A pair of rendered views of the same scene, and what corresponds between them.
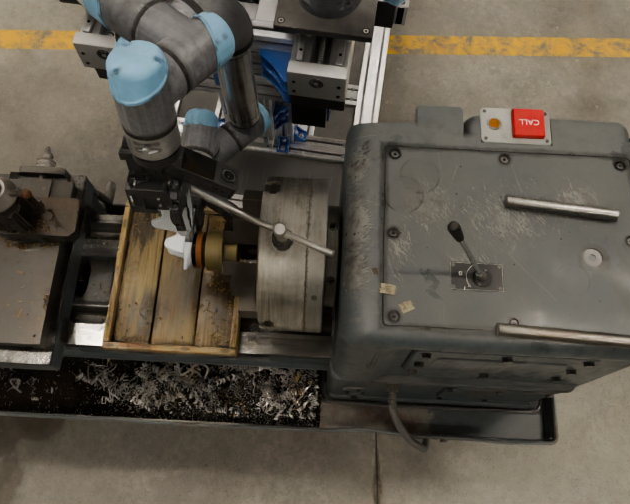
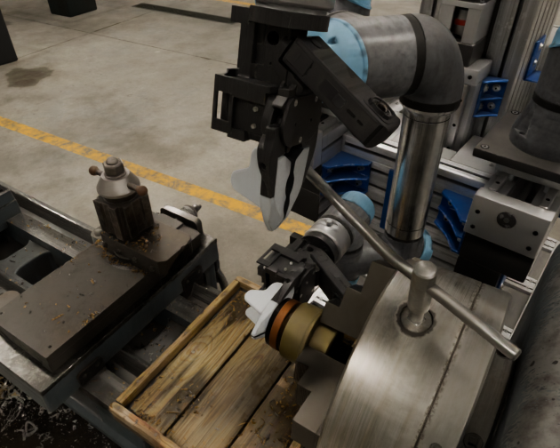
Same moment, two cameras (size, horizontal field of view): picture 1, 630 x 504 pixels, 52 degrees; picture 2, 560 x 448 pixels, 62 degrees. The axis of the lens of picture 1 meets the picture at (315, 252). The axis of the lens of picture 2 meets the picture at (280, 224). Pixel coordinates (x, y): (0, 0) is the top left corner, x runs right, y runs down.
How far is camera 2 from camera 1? 0.71 m
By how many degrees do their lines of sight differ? 35
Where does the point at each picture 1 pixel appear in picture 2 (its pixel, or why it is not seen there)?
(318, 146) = not seen: hidden behind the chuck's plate
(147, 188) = (246, 80)
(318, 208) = (492, 303)
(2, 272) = (77, 274)
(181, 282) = (244, 382)
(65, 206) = (175, 237)
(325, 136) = not seen: hidden behind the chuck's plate
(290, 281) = (403, 395)
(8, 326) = (36, 324)
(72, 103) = (252, 257)
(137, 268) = (207, 343)
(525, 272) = not seen: outside the picture
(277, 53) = (462, 196)
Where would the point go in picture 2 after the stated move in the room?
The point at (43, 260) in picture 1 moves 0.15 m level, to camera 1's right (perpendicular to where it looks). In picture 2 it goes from (121, 281) to (181, 312)
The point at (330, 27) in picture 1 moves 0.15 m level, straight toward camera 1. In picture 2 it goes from (544, 165) to (530, 206)
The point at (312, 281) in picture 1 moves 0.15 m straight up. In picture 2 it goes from (444, 413) to (489, 307)
